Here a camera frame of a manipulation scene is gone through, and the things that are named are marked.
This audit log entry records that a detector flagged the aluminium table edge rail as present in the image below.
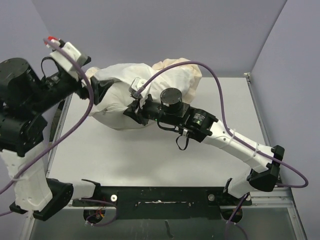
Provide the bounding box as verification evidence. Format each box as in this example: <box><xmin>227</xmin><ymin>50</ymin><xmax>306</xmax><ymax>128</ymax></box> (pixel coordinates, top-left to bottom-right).
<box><xmin>243</xmin><ymin>71</ymin><xmax>285</xmax><ymax>187</ymax></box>

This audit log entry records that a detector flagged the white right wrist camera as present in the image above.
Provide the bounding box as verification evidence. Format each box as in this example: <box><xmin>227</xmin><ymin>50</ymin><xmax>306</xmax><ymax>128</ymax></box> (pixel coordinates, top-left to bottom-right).
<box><xmin>129</xmin><ymin>77</ymin><xmax>147</xmax><ymax>99</ymax></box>

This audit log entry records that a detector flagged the aluminium front frame rail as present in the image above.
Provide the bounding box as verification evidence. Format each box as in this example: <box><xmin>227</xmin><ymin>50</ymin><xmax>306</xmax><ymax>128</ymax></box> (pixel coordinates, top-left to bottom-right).
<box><xmin>21</xmin><ymin>187</ymin><xmax>306</xmax><ymax>240</ymax></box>

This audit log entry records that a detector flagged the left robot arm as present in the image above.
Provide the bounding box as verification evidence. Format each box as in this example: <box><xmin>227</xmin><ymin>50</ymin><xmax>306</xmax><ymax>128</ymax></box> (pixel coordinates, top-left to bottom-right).
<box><xmin>0</xmin><ymin>57</ymin><xmax>113</xmax><ymax>221</ymax></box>

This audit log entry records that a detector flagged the grey pillowcase with cream ruffle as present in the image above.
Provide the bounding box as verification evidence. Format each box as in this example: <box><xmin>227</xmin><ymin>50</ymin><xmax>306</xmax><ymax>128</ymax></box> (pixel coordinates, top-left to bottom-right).
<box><xmin>85</xmin><ymin>58</ymin><xmax>202</xmax><ymax>131</ymax></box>

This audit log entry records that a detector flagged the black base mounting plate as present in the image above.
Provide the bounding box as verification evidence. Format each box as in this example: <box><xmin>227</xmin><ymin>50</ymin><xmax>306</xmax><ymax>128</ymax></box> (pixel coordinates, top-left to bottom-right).
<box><xmin>72</xmin><ymin>185</ymin><xmax>252</xmax><ymax>221</ymax></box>

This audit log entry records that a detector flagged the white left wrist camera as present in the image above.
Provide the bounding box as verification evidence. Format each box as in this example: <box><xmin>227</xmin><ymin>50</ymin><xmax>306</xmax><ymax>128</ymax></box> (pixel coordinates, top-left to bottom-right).
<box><xmin>48</xmin><ymin>41</ymin><xmax>83</xmax><ymax>76</ymax></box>

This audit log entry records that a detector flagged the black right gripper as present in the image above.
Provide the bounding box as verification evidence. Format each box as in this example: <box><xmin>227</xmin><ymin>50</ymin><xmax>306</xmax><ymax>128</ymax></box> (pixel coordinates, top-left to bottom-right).
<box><xmin>123</xmin><ymin>90</ymin><xmax>181</xmax><ymax>127</ymax></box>

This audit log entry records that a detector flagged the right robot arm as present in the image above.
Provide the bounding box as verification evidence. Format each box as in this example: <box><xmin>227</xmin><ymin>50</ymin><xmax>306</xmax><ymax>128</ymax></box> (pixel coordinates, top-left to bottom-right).
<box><xmin>123</xmin><ymin>87</ymin><xmax>285</xmax><ymax>205</ymax></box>

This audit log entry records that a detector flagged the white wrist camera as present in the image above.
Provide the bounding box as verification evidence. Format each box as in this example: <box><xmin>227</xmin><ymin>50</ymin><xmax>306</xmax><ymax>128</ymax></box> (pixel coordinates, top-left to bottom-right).
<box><xmin>48</xmin><ymin>41</ymin><xmax>83</xmax><ymax>76</ymax></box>
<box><xmin>129</xmin><ymin>77</ymin><xmax>147</xmax><ymax>99</ymax></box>

